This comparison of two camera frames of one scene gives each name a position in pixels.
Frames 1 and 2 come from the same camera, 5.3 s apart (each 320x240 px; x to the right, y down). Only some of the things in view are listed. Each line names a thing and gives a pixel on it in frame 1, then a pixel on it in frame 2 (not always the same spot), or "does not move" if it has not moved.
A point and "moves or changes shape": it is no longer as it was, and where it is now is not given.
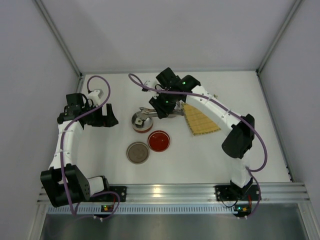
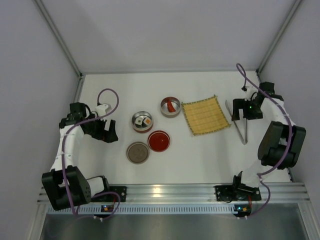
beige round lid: [138, 153] does not move
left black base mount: [121, 190] does not move
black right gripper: [160, 107] -> [243, 105]
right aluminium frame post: [292, 13] does not move
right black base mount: [227, 193] does not move
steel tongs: [146, 112] moves or changes shape
